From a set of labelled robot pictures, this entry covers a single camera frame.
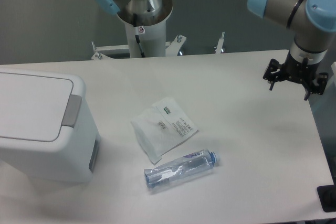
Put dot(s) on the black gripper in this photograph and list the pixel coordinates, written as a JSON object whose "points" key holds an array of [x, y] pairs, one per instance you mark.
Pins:
{"points": [[301, 70]]}

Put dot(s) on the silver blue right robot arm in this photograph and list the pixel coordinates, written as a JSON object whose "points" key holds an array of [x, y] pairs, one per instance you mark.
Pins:
{"points": [[313, 22]]}

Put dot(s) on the white plastic trash can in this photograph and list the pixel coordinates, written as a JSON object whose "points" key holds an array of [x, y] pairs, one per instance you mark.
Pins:
{"points": [[69, 158]]}

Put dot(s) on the white trash can lid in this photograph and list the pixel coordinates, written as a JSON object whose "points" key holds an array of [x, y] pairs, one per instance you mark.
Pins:
{"points": [[36, 105]]}

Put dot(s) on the black object at table edge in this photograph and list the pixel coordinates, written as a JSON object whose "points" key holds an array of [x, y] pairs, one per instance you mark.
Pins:
{"points": [[327, 197]]}

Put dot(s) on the crushed clear plastic bottle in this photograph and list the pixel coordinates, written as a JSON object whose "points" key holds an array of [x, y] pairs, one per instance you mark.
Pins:
{"points": [[181, 168]]}

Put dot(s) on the white sealed plastic packet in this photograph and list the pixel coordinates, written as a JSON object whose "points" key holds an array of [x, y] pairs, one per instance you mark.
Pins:
{"points": [[162, 127]]}

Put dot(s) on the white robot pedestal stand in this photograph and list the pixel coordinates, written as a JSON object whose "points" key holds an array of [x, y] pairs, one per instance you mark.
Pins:
{"points": [[143, 42]]}

